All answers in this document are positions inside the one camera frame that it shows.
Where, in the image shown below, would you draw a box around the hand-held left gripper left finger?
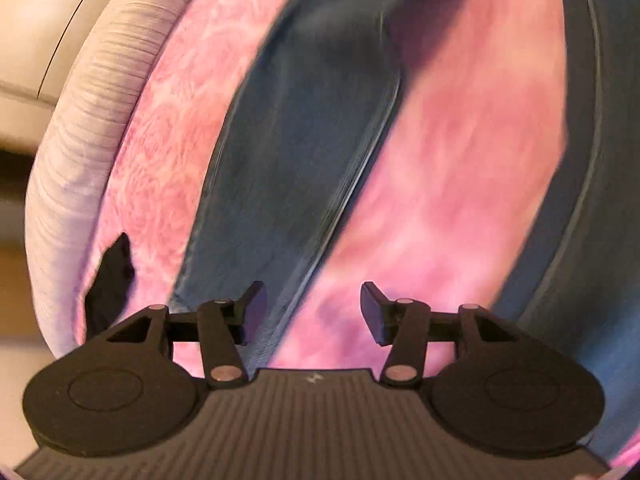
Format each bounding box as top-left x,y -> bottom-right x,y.
107,281 -> 268,391

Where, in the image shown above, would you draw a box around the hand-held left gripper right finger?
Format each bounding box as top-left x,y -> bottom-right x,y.
361,281 -> 523,388

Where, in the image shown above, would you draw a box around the blue denim jeans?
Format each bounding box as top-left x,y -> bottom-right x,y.
170,0 -> 640,466

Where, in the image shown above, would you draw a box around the dark cloth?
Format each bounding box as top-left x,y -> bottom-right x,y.
82,232 -> 137,341

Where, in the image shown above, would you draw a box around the pink rose blanket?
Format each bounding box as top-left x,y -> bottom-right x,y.
75,0 -> 640,467

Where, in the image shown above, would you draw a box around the grey ribbed quilt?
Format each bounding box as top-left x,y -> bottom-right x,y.
25,0 -> 217,361

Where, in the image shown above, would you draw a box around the beige cabinet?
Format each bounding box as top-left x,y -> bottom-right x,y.
0,0 -> 132,153

